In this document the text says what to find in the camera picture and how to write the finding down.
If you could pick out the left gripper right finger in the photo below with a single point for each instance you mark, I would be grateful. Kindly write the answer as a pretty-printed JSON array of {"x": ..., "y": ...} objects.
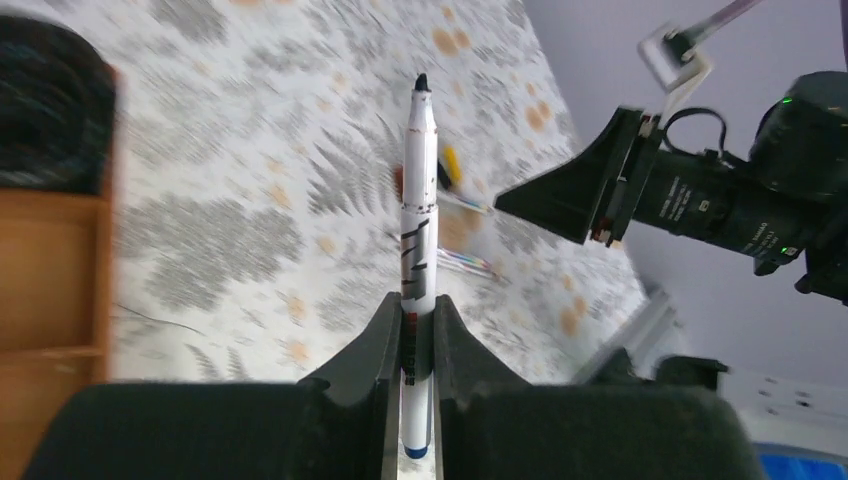
[{"x": 493, "y": 424}]

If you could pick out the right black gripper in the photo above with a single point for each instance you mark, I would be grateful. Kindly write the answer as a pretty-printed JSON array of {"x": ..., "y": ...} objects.
[{"x": 786, "y": 200}]

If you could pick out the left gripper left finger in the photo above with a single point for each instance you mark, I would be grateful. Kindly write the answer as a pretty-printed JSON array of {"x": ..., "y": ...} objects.
[{"x": 338, "y": 422}]

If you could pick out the white marker blue end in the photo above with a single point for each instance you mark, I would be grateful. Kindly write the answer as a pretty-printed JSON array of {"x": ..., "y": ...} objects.
[{"x": 418, "y": 256}]

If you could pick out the red-brown pen cap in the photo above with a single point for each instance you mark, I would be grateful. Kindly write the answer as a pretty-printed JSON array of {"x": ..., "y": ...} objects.
[{"x": 397, "y": 173}]

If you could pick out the white marker red tip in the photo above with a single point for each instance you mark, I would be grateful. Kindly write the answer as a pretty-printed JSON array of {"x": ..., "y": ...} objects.
[{"x": 470, "y": 261}]

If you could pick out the white marker on mat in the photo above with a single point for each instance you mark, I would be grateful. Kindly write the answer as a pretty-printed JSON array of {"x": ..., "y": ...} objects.
[{"x": 462, "y": 267}]

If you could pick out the floral table mat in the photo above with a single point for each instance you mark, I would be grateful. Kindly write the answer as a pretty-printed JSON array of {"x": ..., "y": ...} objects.
[{"x": 257, "y": 219}]

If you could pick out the orange wooden divided tray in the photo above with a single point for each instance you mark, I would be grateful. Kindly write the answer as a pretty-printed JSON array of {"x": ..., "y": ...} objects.
[{"x": 56, "y": 292}]

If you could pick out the rolled dark tie back right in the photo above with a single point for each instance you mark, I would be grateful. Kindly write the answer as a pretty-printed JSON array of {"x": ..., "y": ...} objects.
[{"x": 58, "y": 103}]

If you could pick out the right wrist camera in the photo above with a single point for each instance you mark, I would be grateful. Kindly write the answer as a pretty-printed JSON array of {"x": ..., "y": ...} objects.
[{"x": 673, "y": 58}]

